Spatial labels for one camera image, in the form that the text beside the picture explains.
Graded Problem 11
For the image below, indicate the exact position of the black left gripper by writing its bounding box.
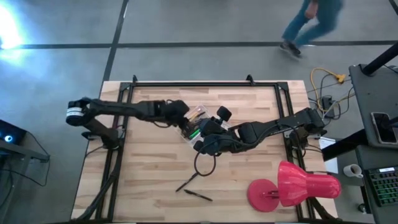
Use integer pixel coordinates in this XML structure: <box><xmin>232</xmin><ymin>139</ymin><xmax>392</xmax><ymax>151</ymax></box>
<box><xmin>164</xmin><ymin>99</ymin><xmax>197</xmax><ymax>138</ymax></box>

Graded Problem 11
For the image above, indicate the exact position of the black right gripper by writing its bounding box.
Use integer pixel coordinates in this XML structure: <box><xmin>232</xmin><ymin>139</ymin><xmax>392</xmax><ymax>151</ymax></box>
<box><xmin>192</xmin><ymin>116</ymin><xmax>233</xmax><ymax>147</ymax></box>

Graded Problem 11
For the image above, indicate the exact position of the yellow highlighter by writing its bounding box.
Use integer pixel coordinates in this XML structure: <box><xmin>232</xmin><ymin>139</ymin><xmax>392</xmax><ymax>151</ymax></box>
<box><xmin>187</xmin><ymin>109</ymin><xmax>205</xmax><ymax>123</ymax></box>

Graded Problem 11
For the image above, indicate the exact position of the clear plastic supply box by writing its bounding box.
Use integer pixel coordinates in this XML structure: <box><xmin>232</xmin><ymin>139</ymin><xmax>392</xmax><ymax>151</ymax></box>
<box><xmin>177</xmin><ymin>104</ymin><xmax>233</xmax><ymax>149</ymax></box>

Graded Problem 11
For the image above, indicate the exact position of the black box with blue light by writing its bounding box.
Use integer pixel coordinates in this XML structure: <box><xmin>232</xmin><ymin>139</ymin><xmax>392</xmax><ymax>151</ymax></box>
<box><xmin>0</xmin><ymin>119</ymin><xmax>28</xmax><ymax>146</ymax></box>

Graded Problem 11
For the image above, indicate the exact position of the red desk lamp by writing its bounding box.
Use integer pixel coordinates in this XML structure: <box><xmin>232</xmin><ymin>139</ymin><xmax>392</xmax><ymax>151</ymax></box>
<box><xmin>246</xmin><ymin>159</ymin><xmax>342</xmax><ymax>213</ymax></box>

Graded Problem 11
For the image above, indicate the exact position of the black power adapter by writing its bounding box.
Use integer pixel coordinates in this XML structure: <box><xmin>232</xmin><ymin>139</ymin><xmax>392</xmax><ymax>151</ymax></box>
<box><xmin>321</xmin><ymin>95</ymin><xmax>336</xmax><ymax>119</ymax></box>

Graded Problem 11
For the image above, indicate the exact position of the white paper sheet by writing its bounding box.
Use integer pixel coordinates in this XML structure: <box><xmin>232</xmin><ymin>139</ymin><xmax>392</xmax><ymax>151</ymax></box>
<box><xmin>319</xmin><ymin>136</ymin><xmax>339</xmax><ymax>174</ymax></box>

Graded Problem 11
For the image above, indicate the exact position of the black stand beam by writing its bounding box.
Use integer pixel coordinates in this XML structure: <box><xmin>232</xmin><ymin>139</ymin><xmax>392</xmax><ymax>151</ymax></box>
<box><xmin>321</xmin><ymin>129</ymin><xmax>374</xmax><ymax>162</ymax></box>

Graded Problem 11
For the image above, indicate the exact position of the white mug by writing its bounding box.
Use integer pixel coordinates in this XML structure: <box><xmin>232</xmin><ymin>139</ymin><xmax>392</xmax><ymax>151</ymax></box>
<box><xmin>343</xmin><ymin>163</ymin><xmax>364</xmax><ymax>179</ymax></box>

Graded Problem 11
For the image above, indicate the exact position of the person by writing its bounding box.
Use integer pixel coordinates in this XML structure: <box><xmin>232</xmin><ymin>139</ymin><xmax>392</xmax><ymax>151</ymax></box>
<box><xmin>279</xmin><ymin>0</ymin><xmax>345</xmax><ymax>59</ymax></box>

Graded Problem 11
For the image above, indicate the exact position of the grey metal side stand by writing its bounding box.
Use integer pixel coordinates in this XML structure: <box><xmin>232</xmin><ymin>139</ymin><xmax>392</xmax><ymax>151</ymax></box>
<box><xmin>0</xmin><ymin>139</ymin><xmax>51</xmax><ymax>200</ymax></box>

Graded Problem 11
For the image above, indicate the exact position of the grey side desk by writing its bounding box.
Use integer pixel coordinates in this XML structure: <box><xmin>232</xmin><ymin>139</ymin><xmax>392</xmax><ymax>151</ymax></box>
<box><xmin>348</xmin><ymin>63</ymin><xmax>398</xmax><ymax>149</ymax></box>

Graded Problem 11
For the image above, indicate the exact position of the black smartphone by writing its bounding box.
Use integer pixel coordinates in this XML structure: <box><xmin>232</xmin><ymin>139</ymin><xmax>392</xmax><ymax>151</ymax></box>
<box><xmin>371</xmin><ymin>111</ymin><xmax>398</xmax><ymax>144</ymax></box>

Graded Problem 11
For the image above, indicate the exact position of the backlit black keyboard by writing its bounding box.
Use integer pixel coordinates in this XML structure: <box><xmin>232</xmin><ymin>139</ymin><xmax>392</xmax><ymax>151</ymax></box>
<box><xmin>368</xmin><ymin>166</ymin><xmax>398</xmax><ymax>207</ymax></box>

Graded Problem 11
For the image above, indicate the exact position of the black stand pole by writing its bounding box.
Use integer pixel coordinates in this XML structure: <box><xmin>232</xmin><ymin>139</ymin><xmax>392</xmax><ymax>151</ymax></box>
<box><xmin>361</xmin><ymin>42</ymin><xmax>398</xmax><ymax>77</ymax></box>

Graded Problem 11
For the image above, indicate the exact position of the black looped gripper cable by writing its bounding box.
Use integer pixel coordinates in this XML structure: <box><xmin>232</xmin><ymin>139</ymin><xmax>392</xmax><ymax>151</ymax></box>
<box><xmin>193</xmin><ymin>150</ymin><xmax>218</xmax><ymax>178</ymax></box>

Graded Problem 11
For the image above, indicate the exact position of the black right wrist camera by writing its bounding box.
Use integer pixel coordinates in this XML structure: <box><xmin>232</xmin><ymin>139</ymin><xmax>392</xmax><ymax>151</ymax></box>
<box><xmin>216</xmin><ymin>105</ymin><xmax>233</xmax><ymax>123</ymax></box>

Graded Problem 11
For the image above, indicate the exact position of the black aluminium table frame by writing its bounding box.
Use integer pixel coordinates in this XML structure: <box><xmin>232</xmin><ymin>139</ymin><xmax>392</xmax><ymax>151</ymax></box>
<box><xmin>72</xmin><ymin>74</ymin><xmax>340</xmax><ymax>223</ymax></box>

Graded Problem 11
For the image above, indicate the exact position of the black cable bundle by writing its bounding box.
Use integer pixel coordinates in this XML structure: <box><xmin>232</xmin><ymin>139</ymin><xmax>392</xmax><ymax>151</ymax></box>
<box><xmin>76</xmin><ymin>146</ymin><xmax>123</xmax><ymax>222</ymax></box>

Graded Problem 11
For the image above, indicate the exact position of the yellow extension cable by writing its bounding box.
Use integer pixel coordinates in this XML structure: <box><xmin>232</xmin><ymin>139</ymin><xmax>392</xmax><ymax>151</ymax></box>
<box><xmin>310</xmin><ymin>67</ymin><xmax>347</xmax><ymax>113</ymax></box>

